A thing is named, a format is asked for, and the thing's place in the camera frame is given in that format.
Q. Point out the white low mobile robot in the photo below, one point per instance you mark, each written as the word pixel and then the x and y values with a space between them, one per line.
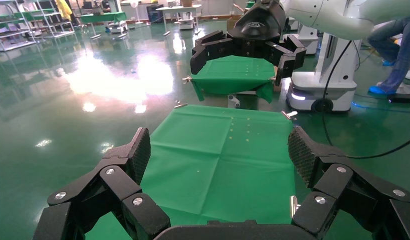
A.
pixel 186 24
pixel 118 27

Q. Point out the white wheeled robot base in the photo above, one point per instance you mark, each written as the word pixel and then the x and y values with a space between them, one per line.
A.
pixel 311 39
pixel 324 89

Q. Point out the white pedestal fan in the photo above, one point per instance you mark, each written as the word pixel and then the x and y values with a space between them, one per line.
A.
pixel 134 4

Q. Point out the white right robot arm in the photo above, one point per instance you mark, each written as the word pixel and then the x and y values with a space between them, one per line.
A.
pixel 340 16

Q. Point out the black cabinet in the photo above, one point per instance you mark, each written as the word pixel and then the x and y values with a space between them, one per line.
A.
pixel 155 15

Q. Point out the metal spring clamp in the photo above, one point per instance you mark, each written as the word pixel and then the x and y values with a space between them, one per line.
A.
pixel 187 79
pixel 294 205
pixel 180 105
pixel 289 114

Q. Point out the yellow hanging garment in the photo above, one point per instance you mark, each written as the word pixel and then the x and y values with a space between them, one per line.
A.
pixel 63 8

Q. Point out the long green covered table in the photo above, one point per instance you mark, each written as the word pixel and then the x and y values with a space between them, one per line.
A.
pixel 102 17

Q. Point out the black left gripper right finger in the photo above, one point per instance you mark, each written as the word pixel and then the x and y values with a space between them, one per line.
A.
pixel 337 185

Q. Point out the metal shelf rack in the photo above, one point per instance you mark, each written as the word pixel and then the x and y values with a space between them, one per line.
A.
pixel 42 12
pixel 9 16

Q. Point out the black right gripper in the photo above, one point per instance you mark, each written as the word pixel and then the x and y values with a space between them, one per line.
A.
pixel 257 23

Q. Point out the white work table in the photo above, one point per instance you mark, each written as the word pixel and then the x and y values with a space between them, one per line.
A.
pixel 178 8

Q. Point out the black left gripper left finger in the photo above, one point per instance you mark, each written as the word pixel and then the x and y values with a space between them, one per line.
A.
pixel 118 185

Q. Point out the small green cloth table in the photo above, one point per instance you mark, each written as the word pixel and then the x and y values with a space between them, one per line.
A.
pixel 234 74

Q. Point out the black foot pedal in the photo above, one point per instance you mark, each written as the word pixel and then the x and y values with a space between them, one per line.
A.
pixel 401 98

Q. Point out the green table cloth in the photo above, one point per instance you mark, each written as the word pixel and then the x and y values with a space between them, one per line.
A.
pixel 208 159

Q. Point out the person in blue jeans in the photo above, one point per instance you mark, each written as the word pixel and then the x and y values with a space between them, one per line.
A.
pixel 400 53

